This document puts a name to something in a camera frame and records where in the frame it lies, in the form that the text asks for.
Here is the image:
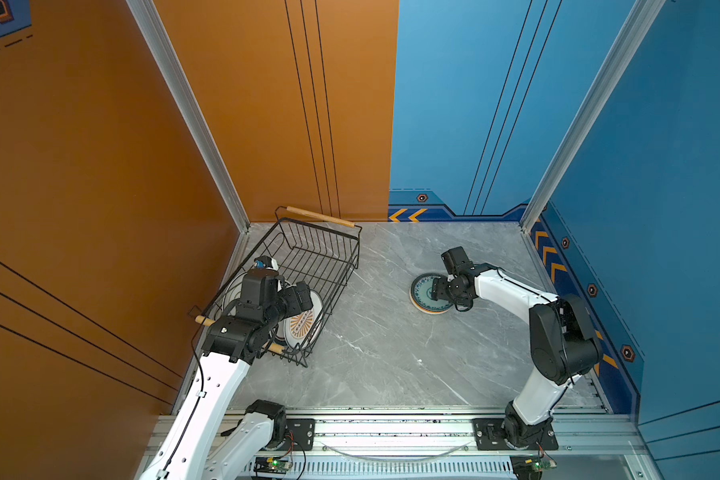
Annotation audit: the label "white patterned plate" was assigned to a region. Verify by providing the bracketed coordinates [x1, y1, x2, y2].
[274, 321, 287, 345]
[281, 291, 323, 348]
[221, 281, 242, 316]

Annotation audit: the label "grey green plate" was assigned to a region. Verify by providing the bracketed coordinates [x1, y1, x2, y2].
[409, 273, 453, 315]

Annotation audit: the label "orange plate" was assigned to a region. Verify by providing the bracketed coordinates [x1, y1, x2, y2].
[410, 288, 454, 315]

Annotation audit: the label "black wire dish rack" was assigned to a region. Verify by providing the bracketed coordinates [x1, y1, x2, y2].
[197, 206, 362, 366]

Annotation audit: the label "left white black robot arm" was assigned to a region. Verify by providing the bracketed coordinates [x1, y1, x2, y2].
[141, 268, 313, 479]

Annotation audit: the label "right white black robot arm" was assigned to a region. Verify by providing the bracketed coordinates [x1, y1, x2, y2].
[410, 247, 603, 449]

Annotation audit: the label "left circuit board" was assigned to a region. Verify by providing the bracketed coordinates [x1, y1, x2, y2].
[253, 457, 293, 478]

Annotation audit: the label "circuit board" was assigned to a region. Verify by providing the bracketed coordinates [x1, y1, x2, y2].
[510, 457, 557, 480]
[253, 457, 293, 478]

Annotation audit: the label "right circuit board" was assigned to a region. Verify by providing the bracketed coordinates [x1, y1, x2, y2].
[510, 457, 557, 480]

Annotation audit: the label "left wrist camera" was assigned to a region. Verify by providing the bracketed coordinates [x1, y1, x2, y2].
[253, 255, 279, 271]

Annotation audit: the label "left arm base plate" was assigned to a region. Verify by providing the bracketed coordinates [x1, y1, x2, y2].
[263, 417, 316, 451]

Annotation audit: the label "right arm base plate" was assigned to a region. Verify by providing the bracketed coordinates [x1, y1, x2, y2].
[472, 417, 559, 451]

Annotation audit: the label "aluminium mounting rail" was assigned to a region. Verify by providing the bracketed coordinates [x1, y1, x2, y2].
[133, 406, 664, 480]

